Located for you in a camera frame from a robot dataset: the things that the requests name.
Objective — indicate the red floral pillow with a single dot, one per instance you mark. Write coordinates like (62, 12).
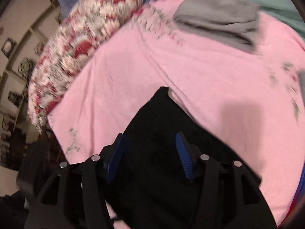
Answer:
(63, 57)

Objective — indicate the black pants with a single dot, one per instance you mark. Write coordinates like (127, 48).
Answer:
(150, 189)

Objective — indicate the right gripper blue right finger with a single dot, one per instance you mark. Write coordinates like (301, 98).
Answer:
(188, 154)

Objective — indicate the pink floral bed sheet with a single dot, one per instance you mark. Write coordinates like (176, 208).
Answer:
(252, 102)

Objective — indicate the grey fleece garment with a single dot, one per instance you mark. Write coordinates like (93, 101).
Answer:
(301, 78)

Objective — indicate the blue and red garment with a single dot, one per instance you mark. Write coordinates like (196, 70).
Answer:
(295, 217)

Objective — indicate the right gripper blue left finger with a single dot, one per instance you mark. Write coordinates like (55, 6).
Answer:
(112, 155)

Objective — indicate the folded grey garment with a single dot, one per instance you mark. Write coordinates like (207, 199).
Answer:
(232, 22)

